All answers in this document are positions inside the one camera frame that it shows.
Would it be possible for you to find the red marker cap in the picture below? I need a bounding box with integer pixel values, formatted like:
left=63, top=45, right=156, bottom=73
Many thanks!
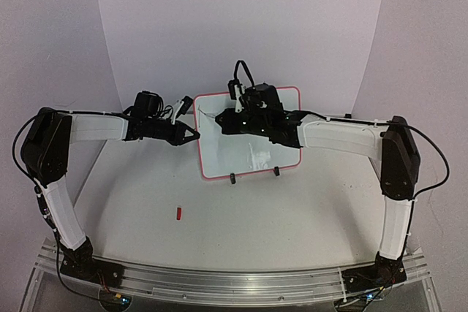
left=176, top=208, right=182, bottom=221

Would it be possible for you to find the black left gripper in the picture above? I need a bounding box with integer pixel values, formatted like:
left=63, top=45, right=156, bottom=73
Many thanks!
left=146, top=116, right=200, bottom=145

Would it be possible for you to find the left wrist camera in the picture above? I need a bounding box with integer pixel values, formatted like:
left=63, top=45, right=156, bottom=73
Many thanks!
left=170, top=96, right=193, bottom=124

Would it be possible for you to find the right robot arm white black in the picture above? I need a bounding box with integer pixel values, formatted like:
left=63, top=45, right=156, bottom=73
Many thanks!
left=215, top=83, right=420, bottom=289

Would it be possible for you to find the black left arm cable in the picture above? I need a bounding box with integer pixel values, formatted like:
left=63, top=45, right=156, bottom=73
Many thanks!
left=10, top=110, right=107, bottom=294

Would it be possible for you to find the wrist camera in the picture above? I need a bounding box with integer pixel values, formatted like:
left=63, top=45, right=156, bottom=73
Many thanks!
left=170, top=96, right=193, bottom=124
left=227, top=78, right=244, bottom=113

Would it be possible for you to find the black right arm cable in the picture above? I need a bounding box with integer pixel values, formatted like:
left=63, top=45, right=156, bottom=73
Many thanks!
left=233, top=59, right=450, bottom=203

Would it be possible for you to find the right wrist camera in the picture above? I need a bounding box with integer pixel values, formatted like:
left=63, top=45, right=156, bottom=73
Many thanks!
left=227, top=78, right=244, bottom=113

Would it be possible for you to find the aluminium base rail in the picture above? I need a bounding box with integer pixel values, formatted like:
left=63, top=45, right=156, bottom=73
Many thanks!
left=34, top=246, right=436, bottom=308

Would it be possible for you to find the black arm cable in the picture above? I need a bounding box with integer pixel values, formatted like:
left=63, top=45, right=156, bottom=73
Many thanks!
left=233, top=59, right=450, bottom=203
left=10, top=110, right=107, bottom=294

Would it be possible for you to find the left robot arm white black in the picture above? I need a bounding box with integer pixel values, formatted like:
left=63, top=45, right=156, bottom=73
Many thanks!
left=20, top=91, right=200, bottom=279

